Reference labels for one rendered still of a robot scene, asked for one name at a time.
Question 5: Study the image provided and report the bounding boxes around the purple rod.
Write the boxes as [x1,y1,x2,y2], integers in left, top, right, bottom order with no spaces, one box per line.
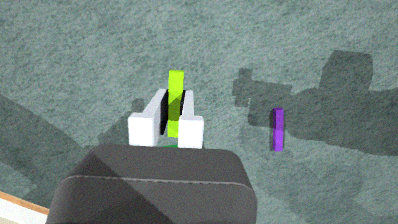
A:
[273,107,284,152]

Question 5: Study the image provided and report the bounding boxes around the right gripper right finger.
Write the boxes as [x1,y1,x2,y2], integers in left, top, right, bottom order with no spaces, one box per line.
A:
[178,90,204,148]

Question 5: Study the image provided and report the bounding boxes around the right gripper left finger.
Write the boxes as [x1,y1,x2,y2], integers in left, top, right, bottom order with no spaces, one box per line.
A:
[128,89,169,146]

